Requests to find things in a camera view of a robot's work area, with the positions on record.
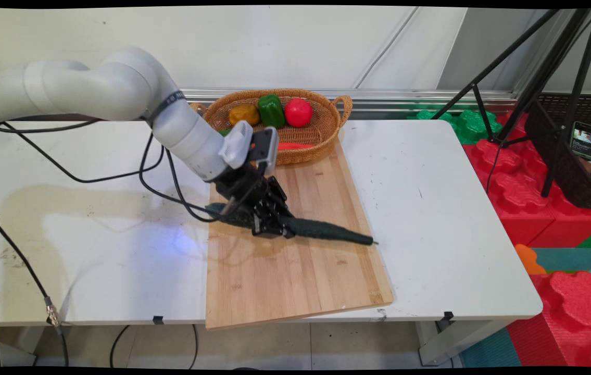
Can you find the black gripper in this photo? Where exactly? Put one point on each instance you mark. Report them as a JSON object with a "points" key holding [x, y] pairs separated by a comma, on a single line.
{"points": [[240, 187]]}

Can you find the dark green cucumber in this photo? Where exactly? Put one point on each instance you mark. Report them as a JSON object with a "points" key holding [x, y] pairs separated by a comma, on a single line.
{"points": [[326, 233]]}

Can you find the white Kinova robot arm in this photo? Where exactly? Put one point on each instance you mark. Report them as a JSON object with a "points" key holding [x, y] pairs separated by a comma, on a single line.
{"points": [[118, 88]]}

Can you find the orange carrot with green top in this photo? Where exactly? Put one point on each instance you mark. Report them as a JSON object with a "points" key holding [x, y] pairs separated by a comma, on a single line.
{"points": [[292, 146]]}

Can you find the bamboo cutting board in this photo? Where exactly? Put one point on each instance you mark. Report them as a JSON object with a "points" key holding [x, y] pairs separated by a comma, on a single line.
{"points": [[295, 276]]}

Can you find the white vented wrist module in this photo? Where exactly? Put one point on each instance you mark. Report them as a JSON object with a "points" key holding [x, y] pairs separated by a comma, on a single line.
{"points": [[235, 146]]}

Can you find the green bell pepper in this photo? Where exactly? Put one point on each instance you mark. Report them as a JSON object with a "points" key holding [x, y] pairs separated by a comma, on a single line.
{"points": [[272, 111]]}

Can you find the yellow bell pepper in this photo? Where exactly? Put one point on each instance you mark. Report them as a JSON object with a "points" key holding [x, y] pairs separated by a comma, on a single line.
{"points": [[244, 114]]}

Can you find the red bell pepper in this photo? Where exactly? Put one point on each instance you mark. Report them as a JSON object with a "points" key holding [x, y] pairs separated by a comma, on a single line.
{"points": [[298, 112]]}

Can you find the green foam block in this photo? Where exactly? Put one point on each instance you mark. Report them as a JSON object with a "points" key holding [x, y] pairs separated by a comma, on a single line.
{"points": [[469, 125]]}

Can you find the white table leg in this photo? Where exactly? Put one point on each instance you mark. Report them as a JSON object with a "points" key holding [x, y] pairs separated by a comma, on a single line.
{"points": [[451, 344]]}

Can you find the red foam block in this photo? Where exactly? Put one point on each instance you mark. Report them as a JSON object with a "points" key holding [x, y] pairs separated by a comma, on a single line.
{"points": [[576, 307], [519, 198]]}

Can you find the orange foam piece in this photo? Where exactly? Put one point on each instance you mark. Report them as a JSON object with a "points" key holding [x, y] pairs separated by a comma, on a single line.
{"points": [[528, 260]]}

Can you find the black tripod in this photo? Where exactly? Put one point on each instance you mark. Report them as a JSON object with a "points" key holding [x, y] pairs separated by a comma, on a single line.
{"points": [[540, 78]]}

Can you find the teal foam block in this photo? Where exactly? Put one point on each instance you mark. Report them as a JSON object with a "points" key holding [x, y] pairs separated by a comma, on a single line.
{"points": [[571, 259]]}

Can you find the black woven basket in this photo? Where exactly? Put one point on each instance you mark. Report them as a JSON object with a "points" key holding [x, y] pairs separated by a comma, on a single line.
{"points": [[581, 190]]}

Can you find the smartphone with lit screen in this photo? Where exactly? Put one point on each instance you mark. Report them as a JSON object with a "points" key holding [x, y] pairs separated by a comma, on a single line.
{"points": [[586, 140]]}

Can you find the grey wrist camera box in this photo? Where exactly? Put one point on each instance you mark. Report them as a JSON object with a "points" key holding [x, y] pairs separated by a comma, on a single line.
{"points": [[264, 148]]}

